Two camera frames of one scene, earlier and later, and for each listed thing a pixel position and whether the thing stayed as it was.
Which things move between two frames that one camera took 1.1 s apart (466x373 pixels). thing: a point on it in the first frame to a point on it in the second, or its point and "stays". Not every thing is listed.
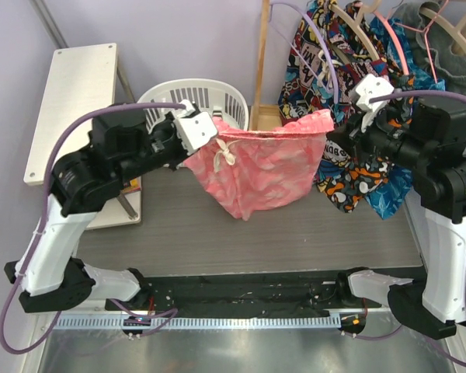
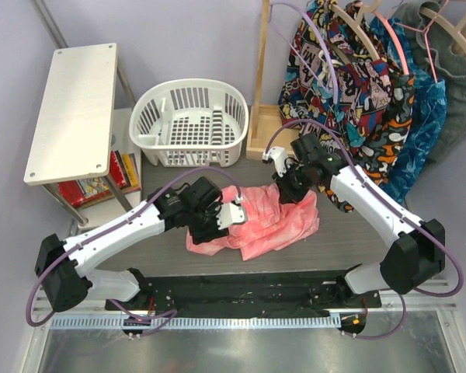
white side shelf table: [81, 82] stays
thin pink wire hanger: [426, 37] stays
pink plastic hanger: [398, 40] stays
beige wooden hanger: [367, 6] stays
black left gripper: [168, 124] to [212, 232]
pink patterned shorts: [249, 171] to [272, 222]
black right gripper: [345, 137] to [289, 195]
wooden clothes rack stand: [263, 117] stays
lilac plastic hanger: [322, 42] stays
